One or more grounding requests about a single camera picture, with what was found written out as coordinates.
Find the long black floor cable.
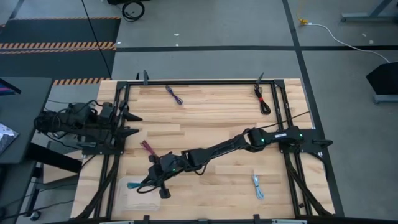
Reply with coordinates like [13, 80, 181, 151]
[81, 0, 112, 79]

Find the black hazard-striped floor mat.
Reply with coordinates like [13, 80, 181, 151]
[0, 16, 122, 86]

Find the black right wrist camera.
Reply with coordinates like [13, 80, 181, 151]
[159, 185, 172, 200]

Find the grey table leg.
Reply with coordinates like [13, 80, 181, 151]
[340, 0, 398, 23]

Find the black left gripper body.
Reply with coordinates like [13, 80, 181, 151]
[102, 104, 127, 144]

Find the coiled black floor cable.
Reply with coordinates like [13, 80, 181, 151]
[121, 0, 146, 22]

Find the magenta braided USB-C cable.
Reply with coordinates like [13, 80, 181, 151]
[139, 139, 159, 157]

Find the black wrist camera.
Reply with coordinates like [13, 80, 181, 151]
[159, 185, 172, 200]
[99, 101, 114, 121]

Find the dark grey side table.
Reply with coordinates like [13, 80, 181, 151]
[0, 77, 53, 165]

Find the dark monitor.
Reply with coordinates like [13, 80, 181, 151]
[0, 77, 22, 96]

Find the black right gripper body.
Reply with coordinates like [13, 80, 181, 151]
[147, 151, 188, 187]

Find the black box on grey base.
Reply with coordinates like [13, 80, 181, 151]
[365, 61, 398, 105]

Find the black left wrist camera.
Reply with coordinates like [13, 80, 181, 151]
[99, 101, 114, 121]

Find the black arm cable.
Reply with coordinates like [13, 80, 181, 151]
[245, 110, 312, 134]

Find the light grey USB-C cable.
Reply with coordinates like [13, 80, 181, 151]
[251, 173, 266, 200]

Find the black cable with red tie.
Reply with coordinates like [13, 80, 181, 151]
[252, 83, 272, 116]

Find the printed booklet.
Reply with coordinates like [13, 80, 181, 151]
[0, 122, 20, 156]

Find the hanging yellow cord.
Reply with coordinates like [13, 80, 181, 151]
[295, 0, 309, 26]

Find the white floor cable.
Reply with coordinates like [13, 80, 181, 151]
[307, 22, 391, 64]

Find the black aluminium table frame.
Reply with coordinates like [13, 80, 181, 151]
[74, 78, 336, 224]

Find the clear plastic bin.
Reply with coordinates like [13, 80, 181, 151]
[114, 175, 162, 213]

